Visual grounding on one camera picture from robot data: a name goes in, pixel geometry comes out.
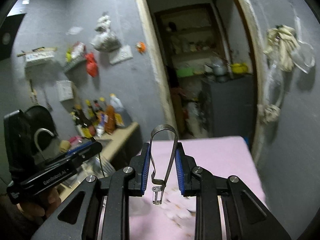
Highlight pink floral tablecloth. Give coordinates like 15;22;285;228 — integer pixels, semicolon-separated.
129;135;267;240

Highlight metal faucet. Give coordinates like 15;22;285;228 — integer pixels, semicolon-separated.
34;128;55;160

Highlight red snack packet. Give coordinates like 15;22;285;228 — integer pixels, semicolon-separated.
72;42;87;58

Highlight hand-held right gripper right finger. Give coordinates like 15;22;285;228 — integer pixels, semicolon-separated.
175;142;292;240

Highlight white hanging holder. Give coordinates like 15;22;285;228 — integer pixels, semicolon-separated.
56;80;74;102

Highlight beige kitchen counter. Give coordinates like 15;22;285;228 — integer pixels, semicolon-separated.
60;122;140;200

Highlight cream door frame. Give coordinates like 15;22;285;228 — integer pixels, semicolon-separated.
131;0;269;160

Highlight white knotted plastic bag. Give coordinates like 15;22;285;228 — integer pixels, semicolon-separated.
94;14;112;32

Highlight cream rubber gloves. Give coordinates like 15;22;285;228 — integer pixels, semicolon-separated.
264;24;302;72

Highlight metal tongs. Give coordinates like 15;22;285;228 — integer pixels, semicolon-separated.
149;124;178;205

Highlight pink soap box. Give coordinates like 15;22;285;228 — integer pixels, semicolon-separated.
69;136;84;147

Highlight clear bag of dried goods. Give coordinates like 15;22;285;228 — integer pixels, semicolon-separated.
90;29;123;53

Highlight wooden shelf unit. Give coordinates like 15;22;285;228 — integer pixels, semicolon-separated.
154;4;225;80

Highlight person's left hand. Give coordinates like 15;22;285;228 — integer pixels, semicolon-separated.
17;191;62;221

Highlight yellow label sauce bottle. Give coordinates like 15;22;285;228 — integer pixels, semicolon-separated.
76;105;93;138

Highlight hanging metal utensil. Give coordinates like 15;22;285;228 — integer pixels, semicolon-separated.
44;90;53;112

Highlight yellow bowl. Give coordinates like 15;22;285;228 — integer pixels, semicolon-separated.
230;62;249;74

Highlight white blue packet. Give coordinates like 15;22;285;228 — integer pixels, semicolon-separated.
96;114;108;137

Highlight black range hood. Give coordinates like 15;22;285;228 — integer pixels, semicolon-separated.
0;12;27;62

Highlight cream knotted rag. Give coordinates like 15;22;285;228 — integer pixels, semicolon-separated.
257;104;281;123

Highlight white wall basket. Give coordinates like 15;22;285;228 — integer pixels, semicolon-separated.
17;47;57;64

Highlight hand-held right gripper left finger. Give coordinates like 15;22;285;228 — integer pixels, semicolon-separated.
30;142;152;240

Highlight wooden spatula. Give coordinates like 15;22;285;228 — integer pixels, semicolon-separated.
29;80;38;105

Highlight plastic oil jug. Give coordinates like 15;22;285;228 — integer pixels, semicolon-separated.
109;94;125;128

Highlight red plastic bag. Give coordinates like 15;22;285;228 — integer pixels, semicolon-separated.
85;52;98;78

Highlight black round pan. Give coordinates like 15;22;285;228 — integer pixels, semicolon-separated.
24;105;57;155

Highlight metal pot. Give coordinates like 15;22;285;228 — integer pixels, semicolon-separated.
206;59;229;77

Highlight orange seasoning packet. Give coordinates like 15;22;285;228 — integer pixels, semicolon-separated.
104;105;116;134

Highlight green box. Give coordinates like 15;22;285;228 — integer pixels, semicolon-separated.
176;67;195;78

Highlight white wall switch panel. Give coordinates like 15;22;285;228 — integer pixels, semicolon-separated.
109;45;133;65

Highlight person's left forearm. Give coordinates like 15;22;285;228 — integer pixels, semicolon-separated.
0;197;45;240

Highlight grey wall rack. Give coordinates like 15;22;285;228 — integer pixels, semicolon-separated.
64;55;87;73

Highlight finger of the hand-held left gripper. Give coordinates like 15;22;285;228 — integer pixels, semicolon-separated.
56;142;103;167
66;140;97;155

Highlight dark pump bottle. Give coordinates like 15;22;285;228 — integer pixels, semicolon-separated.
71;107;83;130

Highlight grey cabinet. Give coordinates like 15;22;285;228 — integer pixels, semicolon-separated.
201;74;258;139

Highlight dark sauce bottle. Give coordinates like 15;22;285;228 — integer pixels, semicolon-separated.
85;100;97;125
93;100;103;120

